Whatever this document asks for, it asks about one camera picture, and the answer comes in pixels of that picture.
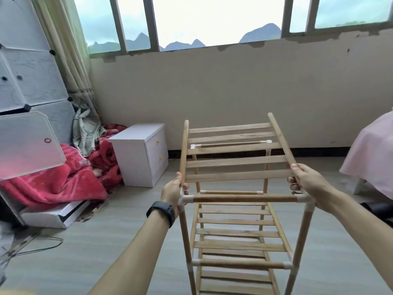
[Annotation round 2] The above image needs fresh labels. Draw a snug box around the person's left hand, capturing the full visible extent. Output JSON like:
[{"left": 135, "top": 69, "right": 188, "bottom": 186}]
[{"left": 161, "top": 172, "right": 190, "bottom": 220}]

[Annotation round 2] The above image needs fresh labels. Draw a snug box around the person's right hand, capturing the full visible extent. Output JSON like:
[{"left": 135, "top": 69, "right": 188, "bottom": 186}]
[{"left": 287, "top": 163, "right": 335, "bottom": 213}]

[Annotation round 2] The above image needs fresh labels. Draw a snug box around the person's left forearm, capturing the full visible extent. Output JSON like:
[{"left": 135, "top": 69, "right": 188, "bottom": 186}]
[{"left": 89, "top": 212, "right": 173, "bottom": 295}]

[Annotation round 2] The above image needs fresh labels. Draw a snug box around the person's right forearm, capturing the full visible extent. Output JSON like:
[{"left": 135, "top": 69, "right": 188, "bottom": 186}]
[{"left": 322, "top": 187, "right": 393, "bottom": 289}]

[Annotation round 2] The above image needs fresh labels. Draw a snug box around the black smartwatch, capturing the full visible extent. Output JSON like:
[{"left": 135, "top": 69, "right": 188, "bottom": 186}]
[{"left": 145, "top": 201, "right": 177, "bottom": 229}]

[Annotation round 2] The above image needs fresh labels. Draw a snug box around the white box cabinet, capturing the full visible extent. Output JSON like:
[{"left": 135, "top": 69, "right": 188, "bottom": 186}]
[{"left": 108, "top": 123, "right": 169, "bottom": 188}]

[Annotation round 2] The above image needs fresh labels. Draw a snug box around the pink ruffled bed skirt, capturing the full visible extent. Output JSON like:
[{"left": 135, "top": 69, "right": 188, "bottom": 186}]
[{"left": 339, "top": 110, "right": 393, "bottom": 200}]

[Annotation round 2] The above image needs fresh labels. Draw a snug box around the black slipper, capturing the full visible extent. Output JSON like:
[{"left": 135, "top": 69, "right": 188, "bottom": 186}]
[{"left": 362, "top": 201, "right": 393, "bottom": 228}]

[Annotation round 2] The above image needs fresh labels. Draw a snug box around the pale green cloth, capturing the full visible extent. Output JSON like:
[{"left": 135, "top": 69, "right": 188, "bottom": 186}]
[{"left": 72, "top": 104, "right": 105, "bottom": 157}]

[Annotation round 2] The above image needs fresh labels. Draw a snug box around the red fleece blanket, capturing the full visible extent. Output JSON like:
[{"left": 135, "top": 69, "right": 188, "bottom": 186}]
[{"left": 0, "top": 124, "right": 126, "bottom": 209}]

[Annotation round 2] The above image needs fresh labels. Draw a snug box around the flat white box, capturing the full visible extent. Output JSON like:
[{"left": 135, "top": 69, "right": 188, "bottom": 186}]
[{"left": 18, "top": 200, "right": 92, "bottom": 229}]

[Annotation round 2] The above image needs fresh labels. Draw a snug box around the white plastic door panel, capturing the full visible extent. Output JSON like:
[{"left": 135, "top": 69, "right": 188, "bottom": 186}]
[{"left": 0, "top": 111, "right": 66, "bottom": 181}]

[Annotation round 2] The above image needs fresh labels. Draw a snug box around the window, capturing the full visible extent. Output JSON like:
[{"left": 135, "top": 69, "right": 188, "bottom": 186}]
[{"left": 74, "top": 0, "right": 393, "bottom": 56}]

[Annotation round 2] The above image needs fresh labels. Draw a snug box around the green striped curtain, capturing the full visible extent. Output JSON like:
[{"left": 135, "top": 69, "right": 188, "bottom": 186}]
[{"left": 31, "top": 0, "right": 99, "bottom": 114}]

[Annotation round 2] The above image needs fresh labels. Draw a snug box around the wire clothes hanger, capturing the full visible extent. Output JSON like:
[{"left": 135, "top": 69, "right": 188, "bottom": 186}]
[{"left": 0, "top": 233, "right": 63, "bottom": 262}]

